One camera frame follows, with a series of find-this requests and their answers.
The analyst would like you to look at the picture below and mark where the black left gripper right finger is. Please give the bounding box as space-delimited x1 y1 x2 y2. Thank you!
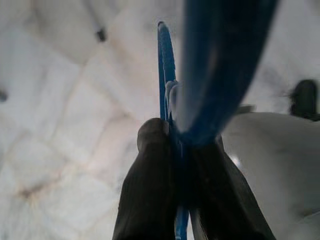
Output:
187 136 274 240

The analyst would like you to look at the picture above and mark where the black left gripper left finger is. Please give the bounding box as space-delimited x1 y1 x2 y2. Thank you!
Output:
111 117 176 240

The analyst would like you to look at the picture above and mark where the blue plastic clothes hanger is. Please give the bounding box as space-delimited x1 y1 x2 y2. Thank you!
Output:
156 0 280 240

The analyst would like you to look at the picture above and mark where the silver robot left leg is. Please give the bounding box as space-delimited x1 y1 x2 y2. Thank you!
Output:
223 106 320 240

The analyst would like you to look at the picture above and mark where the black robot left foot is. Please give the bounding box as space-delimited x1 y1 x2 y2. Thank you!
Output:
288 79 320 120

